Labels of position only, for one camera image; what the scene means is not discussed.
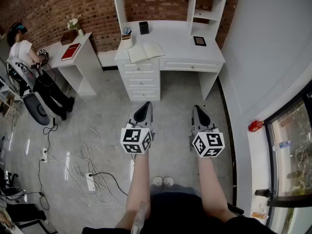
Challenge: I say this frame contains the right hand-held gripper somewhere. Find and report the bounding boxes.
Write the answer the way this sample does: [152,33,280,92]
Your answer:
[189,105,225,158]

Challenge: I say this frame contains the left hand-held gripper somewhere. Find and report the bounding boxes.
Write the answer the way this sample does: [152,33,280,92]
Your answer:
[120,101,156,155]

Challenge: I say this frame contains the white notebook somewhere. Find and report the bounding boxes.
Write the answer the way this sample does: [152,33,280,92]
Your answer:
[127,42,166,64]

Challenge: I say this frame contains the person's left forearm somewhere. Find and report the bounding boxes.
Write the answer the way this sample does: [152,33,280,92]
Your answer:
[116,152,151,229]

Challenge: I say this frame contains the person's right forearm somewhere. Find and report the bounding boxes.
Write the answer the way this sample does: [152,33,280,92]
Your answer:
[197,155,237,224]

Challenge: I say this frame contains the red hardcover book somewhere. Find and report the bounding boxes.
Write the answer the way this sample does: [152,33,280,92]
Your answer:
[60,42,81,62]

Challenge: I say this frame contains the small white desk drawer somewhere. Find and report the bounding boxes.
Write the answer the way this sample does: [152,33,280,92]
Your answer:
[126,89,161,101]
[123,61,159,75]
[124,76,160,89]

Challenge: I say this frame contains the red drink bottle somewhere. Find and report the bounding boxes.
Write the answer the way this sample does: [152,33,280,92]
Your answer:
[248,120,265,133]

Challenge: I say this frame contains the wide white desk drawer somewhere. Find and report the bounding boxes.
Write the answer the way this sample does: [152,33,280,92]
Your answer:
[162,60,221,72]

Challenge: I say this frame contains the person's left white shoe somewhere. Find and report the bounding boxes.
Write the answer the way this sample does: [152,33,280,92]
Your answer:
[151,176,163,189]

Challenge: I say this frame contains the person's white shoe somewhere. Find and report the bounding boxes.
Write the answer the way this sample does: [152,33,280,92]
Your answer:
[163,176,175,189]
[151,176,163,189]

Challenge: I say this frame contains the person's right white shoe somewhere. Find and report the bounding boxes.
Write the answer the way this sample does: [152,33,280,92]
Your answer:
[163,176,175,189]

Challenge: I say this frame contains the person's blue jeans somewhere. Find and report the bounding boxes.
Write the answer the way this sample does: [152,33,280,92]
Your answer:
[149,184,202,197]

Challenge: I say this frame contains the white desk organiser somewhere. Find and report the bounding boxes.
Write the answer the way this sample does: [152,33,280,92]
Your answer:
[121,34,134,50]

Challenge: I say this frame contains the black framed window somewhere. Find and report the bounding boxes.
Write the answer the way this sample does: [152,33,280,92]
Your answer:
[264,78,312,234]

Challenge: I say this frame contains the small white side desk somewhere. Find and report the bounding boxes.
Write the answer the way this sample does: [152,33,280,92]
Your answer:
[40,32,98,97]

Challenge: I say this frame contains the clear water bottle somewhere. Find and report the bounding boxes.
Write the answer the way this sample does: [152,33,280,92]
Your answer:
[272,140,292,152]

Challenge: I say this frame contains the black square box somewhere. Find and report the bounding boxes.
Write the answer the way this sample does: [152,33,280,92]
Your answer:
[139,21,150,36]

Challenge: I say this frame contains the white desk with hutch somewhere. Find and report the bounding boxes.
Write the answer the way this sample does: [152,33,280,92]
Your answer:
[111,0,230,102]

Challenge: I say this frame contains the black flask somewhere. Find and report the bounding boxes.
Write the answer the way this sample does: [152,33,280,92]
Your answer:
[255,188,274,198]

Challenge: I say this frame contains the person's black top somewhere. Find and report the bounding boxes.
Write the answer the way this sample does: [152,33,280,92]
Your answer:
[82,191,277,234]

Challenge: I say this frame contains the grey office chair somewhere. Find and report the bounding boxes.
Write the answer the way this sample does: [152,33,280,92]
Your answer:
[6,57,53,126]

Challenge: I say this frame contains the brown wooden box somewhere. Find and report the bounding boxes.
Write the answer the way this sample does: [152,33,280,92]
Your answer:
[60,29,78,46]

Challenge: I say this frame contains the white flower bouquet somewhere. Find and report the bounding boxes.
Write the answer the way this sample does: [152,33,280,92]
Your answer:
[67,16,81,31]

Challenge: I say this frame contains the light wooden shelf unit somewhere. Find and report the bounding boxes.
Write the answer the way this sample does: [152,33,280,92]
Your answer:
[0,76,23,126]

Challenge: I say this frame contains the grey round stool seat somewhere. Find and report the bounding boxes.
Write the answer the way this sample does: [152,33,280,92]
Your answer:
[0,187,25,202]

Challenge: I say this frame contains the white power strip with cables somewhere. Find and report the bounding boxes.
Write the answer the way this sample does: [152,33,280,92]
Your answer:
[45,127,125,207]

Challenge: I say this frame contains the black cable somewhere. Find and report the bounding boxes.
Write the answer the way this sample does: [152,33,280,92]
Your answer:
[38,117,59,211]
[91,171,129,196]

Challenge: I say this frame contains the black picture frame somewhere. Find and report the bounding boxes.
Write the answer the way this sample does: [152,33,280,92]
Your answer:
[193,36,207,47]

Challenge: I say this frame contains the black metal chair frame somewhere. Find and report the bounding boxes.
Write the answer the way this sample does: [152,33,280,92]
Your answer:
[14,218,58,234]

